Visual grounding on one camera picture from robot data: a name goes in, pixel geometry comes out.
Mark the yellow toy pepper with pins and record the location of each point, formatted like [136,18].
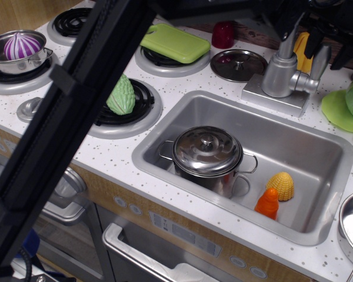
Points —
[304,64]

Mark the left stove burner under bowl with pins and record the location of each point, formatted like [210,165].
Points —
[28,82]

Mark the front black stove burner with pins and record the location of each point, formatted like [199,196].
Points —
[146,112]

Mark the silver oven dial knob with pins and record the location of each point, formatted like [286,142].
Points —
[70,184]

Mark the green cutting board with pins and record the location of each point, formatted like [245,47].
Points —
[174,43]

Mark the steel bowl at left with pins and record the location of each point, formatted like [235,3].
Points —
[24,65]

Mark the silver toy faucet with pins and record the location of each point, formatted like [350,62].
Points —
[271,90]

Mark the blue object lower left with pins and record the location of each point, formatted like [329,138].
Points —
[31,243]

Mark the flat steel pot lid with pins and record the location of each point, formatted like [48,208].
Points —
[237,65]

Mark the light green plate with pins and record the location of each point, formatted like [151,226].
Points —
[335,109]

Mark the silver stove knob front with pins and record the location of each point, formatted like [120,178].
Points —
[27,110]

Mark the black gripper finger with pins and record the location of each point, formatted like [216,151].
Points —
[344,55]
[314,40]

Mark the back stove burner under board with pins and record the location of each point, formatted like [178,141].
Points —
[160,65]

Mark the dark red toy cup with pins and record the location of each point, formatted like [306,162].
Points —
[223,35]

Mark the orange toy carrot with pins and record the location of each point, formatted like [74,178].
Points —
[268,204]

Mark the silver faucet lever handle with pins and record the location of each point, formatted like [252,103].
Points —
[303,82]

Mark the silver dishwasher door handle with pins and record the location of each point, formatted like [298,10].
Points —
[147,265]

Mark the silver sink basin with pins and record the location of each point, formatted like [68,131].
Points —
[318,162]

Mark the silver oven door handle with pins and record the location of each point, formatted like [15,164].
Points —
[71,215]

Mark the yellow toy corn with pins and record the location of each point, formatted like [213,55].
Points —
[283,183]

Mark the green toy bitter gourd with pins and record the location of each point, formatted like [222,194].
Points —
[122,98]

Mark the far back black burner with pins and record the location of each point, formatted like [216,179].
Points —
[65,28]

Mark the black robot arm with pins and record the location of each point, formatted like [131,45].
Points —
[81,86]

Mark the steel pot with lid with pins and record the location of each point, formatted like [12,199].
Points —
[210,157]

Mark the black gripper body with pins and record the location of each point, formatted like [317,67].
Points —
[333,18]

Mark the purple white toy onion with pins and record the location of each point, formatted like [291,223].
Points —
[21,46]

